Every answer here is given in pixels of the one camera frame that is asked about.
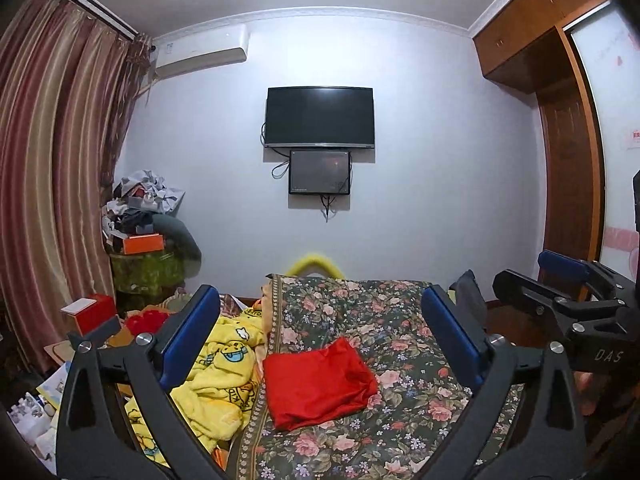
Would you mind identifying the yellow cartoon blanket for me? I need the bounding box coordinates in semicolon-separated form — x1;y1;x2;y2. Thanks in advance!
122;305;269;472

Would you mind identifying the small black wall monitor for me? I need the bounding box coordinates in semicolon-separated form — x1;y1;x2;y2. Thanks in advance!
288;148;351;196

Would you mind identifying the yellow plush toy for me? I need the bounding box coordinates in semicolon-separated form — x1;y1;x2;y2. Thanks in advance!
286;254;344;279

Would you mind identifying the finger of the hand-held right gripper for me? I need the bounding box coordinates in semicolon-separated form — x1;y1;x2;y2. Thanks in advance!
537;250;598;286
492;269;568;345

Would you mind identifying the person's right hand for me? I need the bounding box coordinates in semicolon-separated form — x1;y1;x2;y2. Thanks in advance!
574;371;604;418

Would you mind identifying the wooden overhead cabinet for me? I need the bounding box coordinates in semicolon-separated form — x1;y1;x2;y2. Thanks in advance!
472;0;612;94

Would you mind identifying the green patterned cloth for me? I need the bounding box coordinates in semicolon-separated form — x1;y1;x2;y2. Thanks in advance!
110;250;186;294

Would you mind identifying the red plush toy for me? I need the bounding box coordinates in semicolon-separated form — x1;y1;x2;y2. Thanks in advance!
125;310;177;337

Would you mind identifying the red and white box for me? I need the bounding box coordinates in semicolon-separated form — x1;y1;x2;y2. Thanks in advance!
61;294;119;336

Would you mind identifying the white heart-print sliding door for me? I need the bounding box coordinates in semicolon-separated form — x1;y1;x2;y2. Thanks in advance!
562;0;640;288

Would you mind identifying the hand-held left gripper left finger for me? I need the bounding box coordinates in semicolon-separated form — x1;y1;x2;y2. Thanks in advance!
55;284;226;480

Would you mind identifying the grey stuffed cushion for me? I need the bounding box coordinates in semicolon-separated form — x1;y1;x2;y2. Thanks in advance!
154;215;203;281

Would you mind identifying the red zip jacket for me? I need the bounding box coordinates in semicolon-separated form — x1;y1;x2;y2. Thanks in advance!
262;337;380;432

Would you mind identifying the orange box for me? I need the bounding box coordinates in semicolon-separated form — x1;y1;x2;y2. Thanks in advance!
122;233;166;256

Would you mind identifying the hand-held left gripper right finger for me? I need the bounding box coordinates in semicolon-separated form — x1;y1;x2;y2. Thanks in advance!
421;284;589;480

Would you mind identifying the pile of clutter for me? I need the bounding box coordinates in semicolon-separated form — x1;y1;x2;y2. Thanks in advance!
102;169;186;253

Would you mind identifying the dark grey bag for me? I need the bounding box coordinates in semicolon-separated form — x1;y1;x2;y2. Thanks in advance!
449;270;487;332

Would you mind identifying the striped brown curtain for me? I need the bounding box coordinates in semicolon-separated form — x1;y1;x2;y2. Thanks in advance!
0;0;153;376

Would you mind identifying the white air conditioner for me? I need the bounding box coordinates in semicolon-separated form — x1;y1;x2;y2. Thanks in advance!
152;25;250;81

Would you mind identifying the floral bedspread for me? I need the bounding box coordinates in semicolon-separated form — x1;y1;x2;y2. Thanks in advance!
227;274;526;480

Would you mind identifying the black wall television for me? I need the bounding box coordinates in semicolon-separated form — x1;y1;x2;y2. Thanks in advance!
264;86;376;151

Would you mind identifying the pile of printed papers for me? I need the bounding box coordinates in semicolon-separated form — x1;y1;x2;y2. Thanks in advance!
7;364;72;462

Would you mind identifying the grey tray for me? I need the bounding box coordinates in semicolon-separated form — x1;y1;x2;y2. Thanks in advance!
67;314;122;352

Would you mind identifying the curtain rail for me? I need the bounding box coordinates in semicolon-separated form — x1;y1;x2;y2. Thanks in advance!
42;0;139;39

